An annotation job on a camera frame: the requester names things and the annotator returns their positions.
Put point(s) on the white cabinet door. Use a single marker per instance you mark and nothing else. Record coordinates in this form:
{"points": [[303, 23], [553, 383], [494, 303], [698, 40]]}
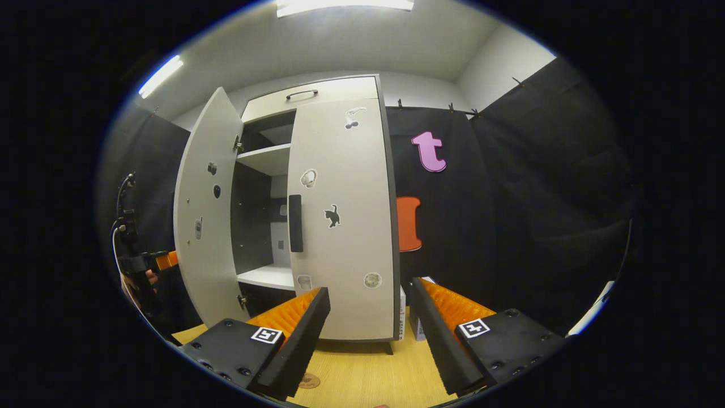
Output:
{"points": [[207, 266], [351, 255]]}

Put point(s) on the white cabinet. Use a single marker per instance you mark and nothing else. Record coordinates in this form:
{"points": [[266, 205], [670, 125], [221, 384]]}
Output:
{"points": [[249, 226]]}

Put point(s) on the narrow ceiling light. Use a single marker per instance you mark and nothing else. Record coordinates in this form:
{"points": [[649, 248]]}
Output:
{"points": [[160, 76]]}

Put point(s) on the black backdrop cloth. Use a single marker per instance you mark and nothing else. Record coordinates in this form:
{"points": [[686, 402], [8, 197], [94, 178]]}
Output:
{"points": [[510, 198]]}

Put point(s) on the wide ceiling light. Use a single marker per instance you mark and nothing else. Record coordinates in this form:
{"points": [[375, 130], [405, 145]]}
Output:
{"points": [[345, 5]]}

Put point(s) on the white cardboard box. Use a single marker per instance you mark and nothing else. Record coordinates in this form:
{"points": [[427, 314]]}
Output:
{"points": [[418, 326], [402, 317]]}

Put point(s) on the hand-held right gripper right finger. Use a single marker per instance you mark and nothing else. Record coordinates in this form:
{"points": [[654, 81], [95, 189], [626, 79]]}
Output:
{"points": [[439, 340]]}

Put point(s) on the white cabinet shelf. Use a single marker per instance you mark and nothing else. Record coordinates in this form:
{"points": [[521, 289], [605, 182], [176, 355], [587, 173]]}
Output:
{"points": [[266, 160]]}

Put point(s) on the metal door hinge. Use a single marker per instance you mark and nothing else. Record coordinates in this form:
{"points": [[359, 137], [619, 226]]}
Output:
{"points": [[238, 144], [242, 301]]}

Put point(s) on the white cabinet drawer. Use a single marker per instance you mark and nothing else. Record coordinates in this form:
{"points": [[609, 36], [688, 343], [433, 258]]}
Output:
{"points": [[340, 90]]}

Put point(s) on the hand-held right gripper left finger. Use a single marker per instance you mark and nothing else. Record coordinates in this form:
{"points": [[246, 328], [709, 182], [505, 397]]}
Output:
{"points": [[297, 345]]}

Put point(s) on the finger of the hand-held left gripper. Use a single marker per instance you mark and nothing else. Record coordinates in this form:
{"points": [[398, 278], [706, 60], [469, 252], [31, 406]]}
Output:
{"points": [[166, 260]]}

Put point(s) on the round brown disc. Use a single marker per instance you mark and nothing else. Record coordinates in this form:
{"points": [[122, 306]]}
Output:
{"points": [[309, 381]]}

